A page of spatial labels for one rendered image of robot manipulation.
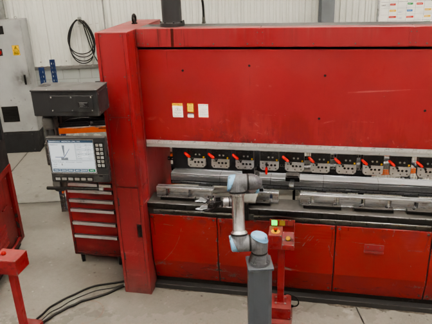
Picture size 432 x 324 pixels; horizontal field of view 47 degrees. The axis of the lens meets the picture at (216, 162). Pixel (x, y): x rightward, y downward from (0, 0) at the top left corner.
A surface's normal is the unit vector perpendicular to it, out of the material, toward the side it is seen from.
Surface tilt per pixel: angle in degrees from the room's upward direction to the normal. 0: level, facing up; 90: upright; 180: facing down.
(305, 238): 90
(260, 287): 90
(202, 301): 0
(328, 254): 90
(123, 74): 90
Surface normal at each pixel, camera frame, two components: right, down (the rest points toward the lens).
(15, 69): 0.05, 0.37
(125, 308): -0.04, -0.93
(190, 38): -0.19, 0.37
